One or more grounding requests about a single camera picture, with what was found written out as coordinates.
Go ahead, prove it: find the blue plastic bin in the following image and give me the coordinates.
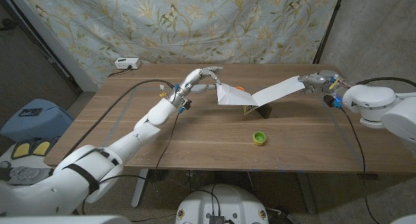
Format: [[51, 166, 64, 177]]
[[0, 98, 75, 143]]

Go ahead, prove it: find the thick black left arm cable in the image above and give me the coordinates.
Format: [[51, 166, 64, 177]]
[[64, 79, 176, 160]]

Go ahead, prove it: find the black torso cable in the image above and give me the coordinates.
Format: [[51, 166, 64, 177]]
[[190, 184, 222, 217]]

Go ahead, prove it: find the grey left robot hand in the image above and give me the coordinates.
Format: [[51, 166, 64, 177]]
[[170, 66, 224, 108]]

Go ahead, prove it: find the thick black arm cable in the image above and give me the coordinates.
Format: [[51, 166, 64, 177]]
[[64, 79, 176, 160], [356, 77, 416, 88]]

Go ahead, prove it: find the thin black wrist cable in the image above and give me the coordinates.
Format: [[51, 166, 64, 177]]
[[81, 112, 183, 223], [339, 106, 381, 224]]

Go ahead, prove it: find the white power box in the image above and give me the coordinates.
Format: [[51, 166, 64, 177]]
[[114, 57, 142, 70]]

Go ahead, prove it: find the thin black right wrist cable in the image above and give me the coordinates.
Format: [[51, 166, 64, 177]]
[[339, 106, 381, 224]]

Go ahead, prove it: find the black backdrop pole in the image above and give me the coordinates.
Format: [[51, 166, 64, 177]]
[[312, 0, 346, 64]]

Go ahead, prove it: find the grey metal table leg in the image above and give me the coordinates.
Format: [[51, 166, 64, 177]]
[[131, 168, 150, 208], [295, 171, 318, 214]]

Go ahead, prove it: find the black yellow foot pedal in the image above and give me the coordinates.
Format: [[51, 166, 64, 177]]
[[10, 138, 53, 160]]

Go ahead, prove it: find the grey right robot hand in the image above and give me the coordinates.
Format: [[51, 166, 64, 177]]
[[298, 69, 350, 97]]

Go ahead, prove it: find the black power box cable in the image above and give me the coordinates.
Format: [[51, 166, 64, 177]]
[[108, 65, 133, 78]]

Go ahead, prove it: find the black package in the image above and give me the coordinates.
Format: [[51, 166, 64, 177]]
[[256, 103, 273, 120]]

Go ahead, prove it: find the thin black left wrist cable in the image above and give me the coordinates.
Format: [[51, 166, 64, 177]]
[[81, 112, 183, 223]]

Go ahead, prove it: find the floral backdrop cloth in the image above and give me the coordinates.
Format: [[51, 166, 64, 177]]
[[18, 0, 343, 88]]

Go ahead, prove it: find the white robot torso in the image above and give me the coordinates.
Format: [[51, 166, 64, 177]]
[[175, 184, 270, 224]]

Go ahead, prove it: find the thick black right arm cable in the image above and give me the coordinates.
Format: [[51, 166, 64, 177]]
[[356, 77, 416, 88]]

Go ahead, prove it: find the green plastic cup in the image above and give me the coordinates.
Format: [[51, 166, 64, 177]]
[[252, 131, 267, 147]]

